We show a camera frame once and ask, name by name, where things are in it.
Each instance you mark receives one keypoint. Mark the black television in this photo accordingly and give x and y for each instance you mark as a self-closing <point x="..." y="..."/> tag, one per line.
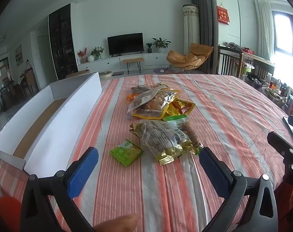
<point x="125" y="44"/>

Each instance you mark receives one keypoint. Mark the wooden slatted crib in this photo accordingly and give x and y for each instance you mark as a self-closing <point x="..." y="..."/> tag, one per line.
<point x="230" y="60"/>

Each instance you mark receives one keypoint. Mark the grey curtain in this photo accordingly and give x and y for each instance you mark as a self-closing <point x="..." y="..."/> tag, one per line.
<point x="204" y="17"/>

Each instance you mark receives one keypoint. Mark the person's left hand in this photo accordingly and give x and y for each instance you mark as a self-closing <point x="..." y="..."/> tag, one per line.
<point x="122" y="223"/>

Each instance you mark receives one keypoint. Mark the red wall hanging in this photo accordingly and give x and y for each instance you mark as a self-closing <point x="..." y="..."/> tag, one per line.
<point x="222" y="14"/>

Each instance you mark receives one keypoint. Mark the dark glass display cabinet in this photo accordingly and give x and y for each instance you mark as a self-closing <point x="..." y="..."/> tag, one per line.
<point x="61" y="41"/>

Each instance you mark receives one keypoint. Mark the red yellow snack packet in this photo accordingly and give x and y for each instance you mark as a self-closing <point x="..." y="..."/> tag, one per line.
<point x="182" y="106"/>

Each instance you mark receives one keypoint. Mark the white cardboard box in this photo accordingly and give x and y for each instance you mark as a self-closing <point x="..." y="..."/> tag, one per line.
<point x="64" y="135"/>

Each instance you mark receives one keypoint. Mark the covered floor air conditioner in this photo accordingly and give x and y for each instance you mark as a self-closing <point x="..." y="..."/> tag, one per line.
<point x="191" y="29"/>

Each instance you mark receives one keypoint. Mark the red cloth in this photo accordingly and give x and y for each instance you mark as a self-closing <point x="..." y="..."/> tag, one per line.
<point x="6" y="207"/>

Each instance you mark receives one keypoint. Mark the bushy potted green plant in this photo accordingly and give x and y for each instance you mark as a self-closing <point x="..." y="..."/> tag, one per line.
<point x="97" y="51"/>

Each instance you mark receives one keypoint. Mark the wooden side desk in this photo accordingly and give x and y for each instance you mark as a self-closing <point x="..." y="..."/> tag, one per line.
<point x="260" y="59"/>

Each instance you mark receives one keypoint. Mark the nut packet with orange bottom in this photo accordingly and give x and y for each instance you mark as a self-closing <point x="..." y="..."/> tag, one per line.
<point x="138" y="90"/>

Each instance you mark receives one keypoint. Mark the red flowers in vase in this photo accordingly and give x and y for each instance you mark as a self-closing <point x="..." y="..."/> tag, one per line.
<point x="82" y="53"/>

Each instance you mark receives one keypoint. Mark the white round vase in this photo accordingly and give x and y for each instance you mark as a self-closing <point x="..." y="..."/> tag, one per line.
<point x="91" y="58"/>

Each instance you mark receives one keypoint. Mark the window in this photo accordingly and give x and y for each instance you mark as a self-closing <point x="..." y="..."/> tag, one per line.
<point x="286" y="36"/>

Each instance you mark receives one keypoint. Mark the framed wall picture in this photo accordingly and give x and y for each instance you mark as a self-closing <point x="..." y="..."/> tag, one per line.
<point x="18" y="55"/>

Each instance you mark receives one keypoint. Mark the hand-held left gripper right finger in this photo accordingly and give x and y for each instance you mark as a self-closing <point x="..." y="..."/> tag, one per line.
<point x="214" y="171"/>

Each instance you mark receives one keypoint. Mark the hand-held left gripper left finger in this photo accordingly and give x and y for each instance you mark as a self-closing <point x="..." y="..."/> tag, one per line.
<point x="83" y="171"/>

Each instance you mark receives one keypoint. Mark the white television cabinet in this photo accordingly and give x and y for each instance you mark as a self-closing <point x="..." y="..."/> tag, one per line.
<point x="105" y="62"/>

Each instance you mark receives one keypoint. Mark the gold clear snack bag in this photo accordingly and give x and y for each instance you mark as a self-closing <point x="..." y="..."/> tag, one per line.
<point x="161" y="137"/>

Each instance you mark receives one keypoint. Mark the orange lounge chair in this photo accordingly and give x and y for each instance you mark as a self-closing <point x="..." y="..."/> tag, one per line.
<point x="185" y="58"/>

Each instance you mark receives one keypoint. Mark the white door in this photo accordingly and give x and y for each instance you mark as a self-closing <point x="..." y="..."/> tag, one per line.
<point x="43" y="58"/>

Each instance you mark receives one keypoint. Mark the round ceiling lamp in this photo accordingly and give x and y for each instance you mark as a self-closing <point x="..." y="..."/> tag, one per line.
<point x="0" y="40"/>

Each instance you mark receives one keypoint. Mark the large yellow clear snack bag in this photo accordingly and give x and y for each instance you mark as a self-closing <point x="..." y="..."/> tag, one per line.
<point x="151" y="101"/>

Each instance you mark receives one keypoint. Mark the wooden stool with metal legs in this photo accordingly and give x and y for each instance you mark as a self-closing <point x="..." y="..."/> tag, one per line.
<point x="133" y="60"/>

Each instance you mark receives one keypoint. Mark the row of bottles and jars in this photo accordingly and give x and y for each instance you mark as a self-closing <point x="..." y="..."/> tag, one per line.
<point x="279" y="91"/>

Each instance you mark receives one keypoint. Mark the small potted green plant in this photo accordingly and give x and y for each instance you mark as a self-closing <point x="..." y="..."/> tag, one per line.
<point x="149" y="46"/>

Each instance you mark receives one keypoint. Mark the white sheer curtain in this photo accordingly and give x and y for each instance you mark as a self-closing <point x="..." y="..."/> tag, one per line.
<point x="263" y="29"/>

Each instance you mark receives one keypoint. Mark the green white snack packet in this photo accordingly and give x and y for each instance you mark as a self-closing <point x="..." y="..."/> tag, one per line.
<point x="175" y="118"/>

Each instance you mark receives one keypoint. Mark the green plastic stool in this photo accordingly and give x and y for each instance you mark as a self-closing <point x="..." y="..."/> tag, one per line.
<point x="247" y="70"/>

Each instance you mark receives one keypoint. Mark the small green snack packet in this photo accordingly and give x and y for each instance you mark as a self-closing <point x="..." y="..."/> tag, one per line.
<point x="125" y="152"/>

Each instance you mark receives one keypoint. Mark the orange striped tablecloth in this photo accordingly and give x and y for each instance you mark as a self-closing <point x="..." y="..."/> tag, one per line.
<point x="233" y="125"/>

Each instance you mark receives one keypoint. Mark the large potted green plant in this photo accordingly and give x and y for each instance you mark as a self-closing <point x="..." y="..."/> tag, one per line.
<point x="161" y="43"/>

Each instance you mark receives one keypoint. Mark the purple round rug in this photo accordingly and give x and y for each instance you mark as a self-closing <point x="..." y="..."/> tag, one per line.
<point x="170" y="70"/>

